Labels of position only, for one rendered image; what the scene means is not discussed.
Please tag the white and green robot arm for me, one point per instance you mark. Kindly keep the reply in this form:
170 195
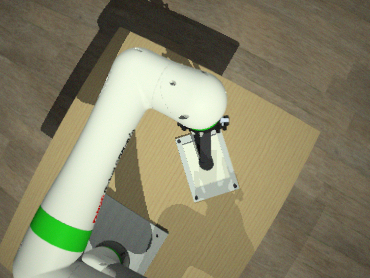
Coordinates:
57 236

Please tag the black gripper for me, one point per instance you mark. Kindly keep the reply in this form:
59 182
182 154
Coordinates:
222 125

